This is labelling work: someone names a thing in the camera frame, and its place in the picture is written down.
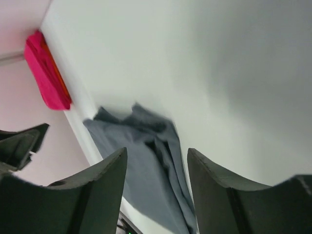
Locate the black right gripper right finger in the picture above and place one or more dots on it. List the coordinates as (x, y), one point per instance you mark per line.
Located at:
(227, 203)

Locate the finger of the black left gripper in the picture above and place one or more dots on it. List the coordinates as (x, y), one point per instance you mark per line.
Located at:
(17, 148)

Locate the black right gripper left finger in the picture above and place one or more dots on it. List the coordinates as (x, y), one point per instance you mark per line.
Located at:
(85, 203)

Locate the grey t-shirt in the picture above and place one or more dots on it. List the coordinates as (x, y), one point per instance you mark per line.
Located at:
(155, 182)

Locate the folded red t-shirt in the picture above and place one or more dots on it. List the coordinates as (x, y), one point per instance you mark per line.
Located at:
(37, 62)

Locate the folded orange t-shirt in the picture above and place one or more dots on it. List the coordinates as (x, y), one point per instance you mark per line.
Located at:
(55, 71)

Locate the aluminium frame post left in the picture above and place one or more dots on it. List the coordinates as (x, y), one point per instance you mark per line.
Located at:
(9, 58)

